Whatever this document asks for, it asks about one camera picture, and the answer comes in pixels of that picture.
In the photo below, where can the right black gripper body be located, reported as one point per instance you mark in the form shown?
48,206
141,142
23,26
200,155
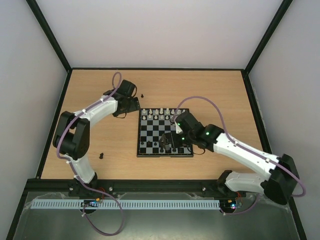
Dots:
172,141

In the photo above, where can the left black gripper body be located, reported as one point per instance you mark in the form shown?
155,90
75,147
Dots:
130,107

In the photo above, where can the black folding chess board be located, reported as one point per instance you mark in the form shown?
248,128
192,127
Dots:
152,130

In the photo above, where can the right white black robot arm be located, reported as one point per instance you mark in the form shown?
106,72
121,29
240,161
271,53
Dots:
274,176

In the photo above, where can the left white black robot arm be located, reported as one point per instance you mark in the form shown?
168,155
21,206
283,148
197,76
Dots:
72,134

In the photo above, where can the light blue slotted cable duct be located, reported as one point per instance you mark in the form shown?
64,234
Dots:
70,204

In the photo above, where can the black aluminium frame rail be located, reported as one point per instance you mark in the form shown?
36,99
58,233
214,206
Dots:
205,188

